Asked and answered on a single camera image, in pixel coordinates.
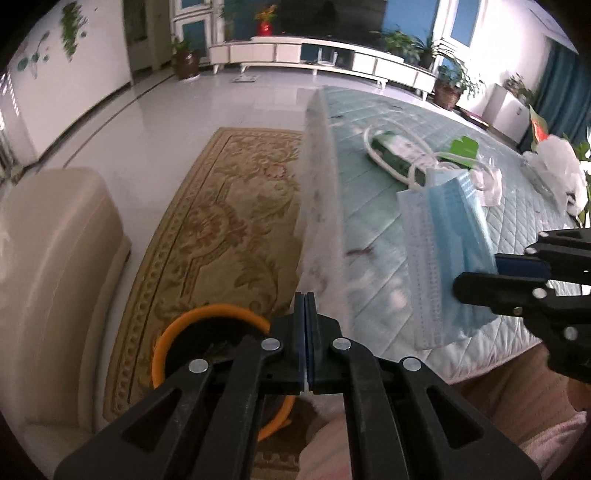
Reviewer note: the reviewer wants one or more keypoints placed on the white air purifier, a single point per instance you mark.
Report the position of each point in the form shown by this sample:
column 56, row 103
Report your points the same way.
column 506, row 114

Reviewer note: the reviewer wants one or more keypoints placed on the teal curtain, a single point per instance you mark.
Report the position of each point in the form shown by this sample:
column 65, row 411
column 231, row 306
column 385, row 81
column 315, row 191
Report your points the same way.
column 563, row 95

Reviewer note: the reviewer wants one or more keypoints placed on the green wall vine decoration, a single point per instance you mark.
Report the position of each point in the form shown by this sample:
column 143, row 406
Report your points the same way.
column 72, row 23

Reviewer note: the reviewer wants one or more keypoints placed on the lotus wall sticker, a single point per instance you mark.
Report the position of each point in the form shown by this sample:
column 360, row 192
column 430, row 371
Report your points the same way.
column 30, row 61

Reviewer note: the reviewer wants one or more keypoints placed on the red flower vase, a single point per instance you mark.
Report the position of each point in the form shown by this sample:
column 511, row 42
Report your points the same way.
column 264, row 19

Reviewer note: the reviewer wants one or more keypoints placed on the cream leather sofa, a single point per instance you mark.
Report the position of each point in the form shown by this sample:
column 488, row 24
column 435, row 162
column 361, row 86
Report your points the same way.
column 63, row 249

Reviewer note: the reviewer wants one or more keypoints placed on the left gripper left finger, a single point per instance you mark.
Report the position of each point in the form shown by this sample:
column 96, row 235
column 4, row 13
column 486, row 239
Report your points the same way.
column 203, row 422

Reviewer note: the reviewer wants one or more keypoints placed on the green white box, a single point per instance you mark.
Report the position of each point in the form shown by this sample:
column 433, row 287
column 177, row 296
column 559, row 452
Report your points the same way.
column 399, row 157

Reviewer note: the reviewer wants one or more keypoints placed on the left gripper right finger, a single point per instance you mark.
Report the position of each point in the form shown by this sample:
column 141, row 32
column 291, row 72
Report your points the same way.
column 402, row 420

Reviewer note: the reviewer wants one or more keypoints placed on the blue surgical mask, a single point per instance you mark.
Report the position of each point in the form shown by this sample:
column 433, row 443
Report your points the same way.
column 446, row 234

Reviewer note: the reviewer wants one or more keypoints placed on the orange trash bin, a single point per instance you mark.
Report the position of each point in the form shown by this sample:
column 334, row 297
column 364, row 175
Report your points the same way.
column 209, row 332

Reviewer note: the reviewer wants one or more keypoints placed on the white plastic bag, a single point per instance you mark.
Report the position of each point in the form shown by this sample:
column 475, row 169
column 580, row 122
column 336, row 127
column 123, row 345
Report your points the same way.
column 555, row 172

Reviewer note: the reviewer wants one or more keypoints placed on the black television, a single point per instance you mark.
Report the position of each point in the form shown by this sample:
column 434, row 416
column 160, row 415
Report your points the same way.
column 348, row 21

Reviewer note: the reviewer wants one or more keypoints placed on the beige patterned rug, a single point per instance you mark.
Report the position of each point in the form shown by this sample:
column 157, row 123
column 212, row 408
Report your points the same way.
column 227, row 237

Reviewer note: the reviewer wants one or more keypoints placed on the green paper bag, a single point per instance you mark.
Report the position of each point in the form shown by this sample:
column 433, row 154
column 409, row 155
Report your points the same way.
column 463, row 152

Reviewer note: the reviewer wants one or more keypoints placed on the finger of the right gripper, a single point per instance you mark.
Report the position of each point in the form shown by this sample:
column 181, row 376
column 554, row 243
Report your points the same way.
column 503, row 295
column 522, row 266

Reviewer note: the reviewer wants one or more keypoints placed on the brown ceramic plant pot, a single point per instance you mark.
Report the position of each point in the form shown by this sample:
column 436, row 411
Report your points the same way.
column 185, row 60

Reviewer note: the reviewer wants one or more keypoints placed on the white tv cabinet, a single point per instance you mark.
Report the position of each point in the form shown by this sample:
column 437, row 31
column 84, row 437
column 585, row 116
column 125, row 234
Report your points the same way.
column 322, row 56

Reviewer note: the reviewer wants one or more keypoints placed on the white paper towel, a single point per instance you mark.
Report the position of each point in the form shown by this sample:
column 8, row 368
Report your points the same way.
column 486, row 180

